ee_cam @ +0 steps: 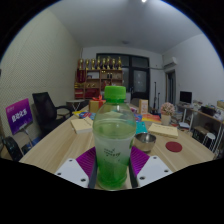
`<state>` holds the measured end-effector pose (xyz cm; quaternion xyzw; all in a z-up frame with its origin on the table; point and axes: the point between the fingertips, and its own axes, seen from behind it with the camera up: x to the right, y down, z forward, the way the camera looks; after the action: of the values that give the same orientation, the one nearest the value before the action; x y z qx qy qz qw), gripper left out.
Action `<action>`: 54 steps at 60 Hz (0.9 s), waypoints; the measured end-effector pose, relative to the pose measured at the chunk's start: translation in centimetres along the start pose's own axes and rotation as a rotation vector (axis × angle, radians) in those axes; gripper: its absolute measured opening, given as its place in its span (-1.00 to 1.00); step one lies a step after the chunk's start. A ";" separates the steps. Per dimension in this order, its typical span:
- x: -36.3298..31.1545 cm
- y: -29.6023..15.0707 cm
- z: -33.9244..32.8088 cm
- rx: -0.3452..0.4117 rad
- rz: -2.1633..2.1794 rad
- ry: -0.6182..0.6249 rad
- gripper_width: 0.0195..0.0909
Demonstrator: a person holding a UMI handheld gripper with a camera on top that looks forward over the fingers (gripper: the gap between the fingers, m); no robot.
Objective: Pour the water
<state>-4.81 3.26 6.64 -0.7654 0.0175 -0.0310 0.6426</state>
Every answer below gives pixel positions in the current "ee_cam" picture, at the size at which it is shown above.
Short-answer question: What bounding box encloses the computer monitor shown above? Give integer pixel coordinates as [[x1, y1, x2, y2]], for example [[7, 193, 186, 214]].
[[179, 90, 193, 105]]

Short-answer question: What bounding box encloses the white air conditioner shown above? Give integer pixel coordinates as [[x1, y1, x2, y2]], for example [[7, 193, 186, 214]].
[[162, 56, 179, 69]]

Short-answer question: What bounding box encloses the black bag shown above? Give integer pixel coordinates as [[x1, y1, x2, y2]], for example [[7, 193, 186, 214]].
[[2, 135, 24, 163]]

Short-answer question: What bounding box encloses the purple sign board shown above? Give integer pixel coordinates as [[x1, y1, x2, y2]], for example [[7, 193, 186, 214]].
[[5, 97, 34, 136]]

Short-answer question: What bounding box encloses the long wooden side desk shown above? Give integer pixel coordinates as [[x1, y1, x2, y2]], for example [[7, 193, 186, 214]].
[[176, 101, 224, 158]]

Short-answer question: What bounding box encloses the black framed glass door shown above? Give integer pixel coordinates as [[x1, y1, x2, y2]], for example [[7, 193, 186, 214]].
[[95, 53, 151, 101]]

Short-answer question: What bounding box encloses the pink flower bouquet in pot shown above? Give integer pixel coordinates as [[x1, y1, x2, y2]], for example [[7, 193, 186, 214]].
[[160, 101, 176, 126]]

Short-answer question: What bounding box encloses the small metal bowl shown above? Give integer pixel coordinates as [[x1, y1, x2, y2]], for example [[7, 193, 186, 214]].
[[133, 132, 157, 153]]

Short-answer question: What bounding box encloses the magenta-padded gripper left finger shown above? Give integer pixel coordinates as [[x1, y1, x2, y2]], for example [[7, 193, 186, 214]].
[[54, 146, 99, 190]]

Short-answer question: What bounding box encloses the black office chair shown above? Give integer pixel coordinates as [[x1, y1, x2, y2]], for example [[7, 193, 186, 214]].
[[32, 91, 73, 136]]

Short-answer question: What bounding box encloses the small orange white box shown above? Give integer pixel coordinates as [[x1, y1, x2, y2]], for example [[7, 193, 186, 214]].
[[137, 98, 149, 115]]

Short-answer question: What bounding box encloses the white round stool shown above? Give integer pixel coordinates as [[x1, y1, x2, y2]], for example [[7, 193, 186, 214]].
[[203, 132, 217, 152]]

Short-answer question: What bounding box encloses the black tripod stand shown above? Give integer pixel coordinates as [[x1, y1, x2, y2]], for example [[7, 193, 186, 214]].
[[152, 81, 162, 112]]

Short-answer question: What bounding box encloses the yellow gift box red ribbon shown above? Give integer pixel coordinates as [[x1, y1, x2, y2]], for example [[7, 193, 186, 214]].
[[88, 94, 106, 114]]

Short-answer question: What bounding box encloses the teal book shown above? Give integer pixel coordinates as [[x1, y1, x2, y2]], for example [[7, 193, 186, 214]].
[[134, 120, 148, 135]]

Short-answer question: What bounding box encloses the small round side table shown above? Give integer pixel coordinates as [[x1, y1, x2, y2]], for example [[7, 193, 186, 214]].
[[65, 99, 89, 113]]

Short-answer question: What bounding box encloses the flat round red coaster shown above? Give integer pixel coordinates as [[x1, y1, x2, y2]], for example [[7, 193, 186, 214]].
[[165, 140, 183, 153]]

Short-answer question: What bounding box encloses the wooden shelf unit with trophies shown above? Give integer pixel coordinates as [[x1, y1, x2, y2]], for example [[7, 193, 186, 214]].
[[73, 55, 124, 100]]

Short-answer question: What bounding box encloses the green drink bottle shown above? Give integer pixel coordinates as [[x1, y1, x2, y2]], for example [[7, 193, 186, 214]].
[[92, 85, 138, 191]]

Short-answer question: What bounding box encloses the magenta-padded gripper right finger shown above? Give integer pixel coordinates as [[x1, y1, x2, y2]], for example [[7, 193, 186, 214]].
[[128, 145, 174, 189]]

